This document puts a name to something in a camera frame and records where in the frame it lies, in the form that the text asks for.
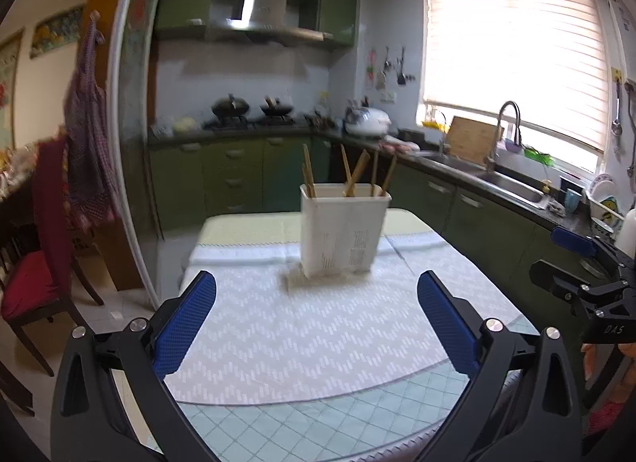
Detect checkered hanging apron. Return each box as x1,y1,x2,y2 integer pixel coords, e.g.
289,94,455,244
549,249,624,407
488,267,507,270
64,11,120,231

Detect steel range hood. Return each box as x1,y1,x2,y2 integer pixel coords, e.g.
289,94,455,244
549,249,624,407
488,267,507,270
205,0,333,47

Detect white chevron table cloth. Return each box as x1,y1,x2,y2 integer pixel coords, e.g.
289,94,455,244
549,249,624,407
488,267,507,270
166,231,520,405

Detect green lower kitchen cabinets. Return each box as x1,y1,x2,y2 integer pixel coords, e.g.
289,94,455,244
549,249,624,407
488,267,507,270
148,132,607,339

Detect pink cloth on counter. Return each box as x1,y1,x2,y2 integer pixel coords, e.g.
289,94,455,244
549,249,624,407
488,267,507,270
380,137,421,154

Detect white window blind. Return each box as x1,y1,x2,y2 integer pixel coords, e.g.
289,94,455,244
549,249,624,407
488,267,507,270
421,0,609,152

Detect colourful wall poster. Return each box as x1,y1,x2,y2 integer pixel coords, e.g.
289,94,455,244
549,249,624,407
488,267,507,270
29,6,84,58

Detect red cushioned wooden chair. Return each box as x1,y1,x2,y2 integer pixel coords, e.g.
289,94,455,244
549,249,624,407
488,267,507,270
1,137,105,376

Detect stainless steel double sink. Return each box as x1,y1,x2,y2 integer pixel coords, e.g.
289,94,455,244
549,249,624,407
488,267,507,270
417,152,550,209

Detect hanging kitchen utensils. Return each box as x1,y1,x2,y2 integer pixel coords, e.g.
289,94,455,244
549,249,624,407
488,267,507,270
365,47,416,91

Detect white rice cooker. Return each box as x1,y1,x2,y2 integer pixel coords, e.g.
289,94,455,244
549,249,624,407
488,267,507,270
344,107,391,138

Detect light bamboo chopstick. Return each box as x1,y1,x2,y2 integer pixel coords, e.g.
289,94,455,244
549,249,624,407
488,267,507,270
341,144,354,197
370,150,380,197
344,150,371,197

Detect pink patterned sleeve forearm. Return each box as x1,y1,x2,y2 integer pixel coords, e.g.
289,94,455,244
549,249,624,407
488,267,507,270
586,400,625,435

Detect framed wall picture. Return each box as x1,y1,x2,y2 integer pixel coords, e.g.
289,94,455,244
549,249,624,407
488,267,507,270
0,29,24,150

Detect brown wooden chopstick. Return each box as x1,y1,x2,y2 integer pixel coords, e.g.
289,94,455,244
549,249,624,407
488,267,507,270
380,155,398,197
302,163,314,198

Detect black wok with handle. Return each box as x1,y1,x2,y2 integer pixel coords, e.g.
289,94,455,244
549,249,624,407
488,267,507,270
260,96,293,118

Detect dark red-tipped wooden chopstick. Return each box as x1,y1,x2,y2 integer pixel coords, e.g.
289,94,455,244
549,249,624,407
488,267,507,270
303,144,316,198

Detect small steel faucet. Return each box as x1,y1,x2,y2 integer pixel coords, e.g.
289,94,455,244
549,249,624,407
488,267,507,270
434,110,448,155

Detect cream plastic utensil holder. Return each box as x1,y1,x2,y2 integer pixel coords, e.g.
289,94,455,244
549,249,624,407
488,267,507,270
300,183,391,278

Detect tall steel kitchen faucet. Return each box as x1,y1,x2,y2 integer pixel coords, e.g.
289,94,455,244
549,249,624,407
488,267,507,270
484,100,523,175

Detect black wok with lid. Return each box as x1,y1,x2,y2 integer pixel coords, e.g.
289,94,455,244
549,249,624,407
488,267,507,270
211,94,250,118

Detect person's right hand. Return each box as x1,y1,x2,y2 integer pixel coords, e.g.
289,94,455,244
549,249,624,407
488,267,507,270
581,344,635,412

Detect gas stove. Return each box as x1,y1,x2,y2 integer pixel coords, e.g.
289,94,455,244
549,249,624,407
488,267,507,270
202,115,307,132

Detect wooden cutting board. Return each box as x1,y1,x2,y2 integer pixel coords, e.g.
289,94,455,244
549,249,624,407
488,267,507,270
446,116,503,167

